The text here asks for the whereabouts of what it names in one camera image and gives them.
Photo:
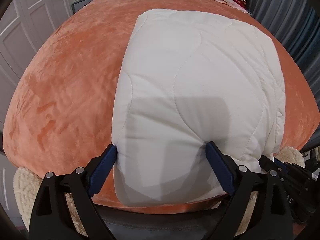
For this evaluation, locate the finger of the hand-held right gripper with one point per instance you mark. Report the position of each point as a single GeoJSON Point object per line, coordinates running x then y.
{"type": "Point", "coordinates": [287, 165]}
{"type": "Point", "coordinates": [270, 166]}

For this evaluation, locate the red patterned cloth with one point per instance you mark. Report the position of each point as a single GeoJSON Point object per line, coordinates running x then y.
{"type": "Point", "coordinates": [240, 5]}

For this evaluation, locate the grey pleated curtain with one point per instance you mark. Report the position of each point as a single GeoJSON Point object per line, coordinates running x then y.
{"type": "Point", "coordinates": [287, 17]}

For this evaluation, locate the dark bedside table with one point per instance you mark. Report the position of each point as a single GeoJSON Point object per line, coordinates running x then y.
{"type": "Point", "coordinates": [81, 5]}

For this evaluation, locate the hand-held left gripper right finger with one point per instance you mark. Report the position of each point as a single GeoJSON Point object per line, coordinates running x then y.
{"type": "Point", "coordinates": [221, 167]}

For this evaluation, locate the white quilted jacket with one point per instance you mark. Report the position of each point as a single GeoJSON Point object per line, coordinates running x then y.
{"type": "Point", "coordinates": [200, 80]}

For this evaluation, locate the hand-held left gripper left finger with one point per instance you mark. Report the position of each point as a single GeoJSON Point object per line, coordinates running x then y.
{"type": "Point", "coordinates": [105, 165]}

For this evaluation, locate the orange plush blanket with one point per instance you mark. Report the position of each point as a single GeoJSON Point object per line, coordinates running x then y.
{"type": "Point", "coordinates": [70, 92]}

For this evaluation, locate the white wardrobe doors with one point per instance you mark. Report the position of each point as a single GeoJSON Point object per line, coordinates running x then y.
{"type": "Point", "coordinates": [22, 30]}

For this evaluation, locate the cream fleece cloth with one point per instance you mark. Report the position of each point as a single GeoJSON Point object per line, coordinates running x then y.
{"type": "Point", "coordinates": [25, 195]}

